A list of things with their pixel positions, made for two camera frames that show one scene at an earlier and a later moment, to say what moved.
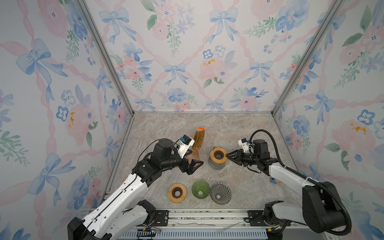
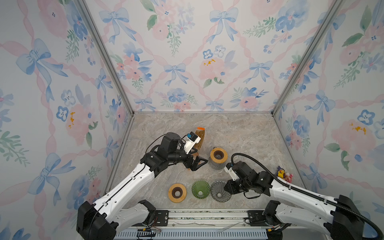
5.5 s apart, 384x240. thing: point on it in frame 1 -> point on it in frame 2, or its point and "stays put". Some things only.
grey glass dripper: (220, 193) stays put
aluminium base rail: (222, 224) stays put
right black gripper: (239, 154) -> (230, 184)
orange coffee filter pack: (199, 137) stays put
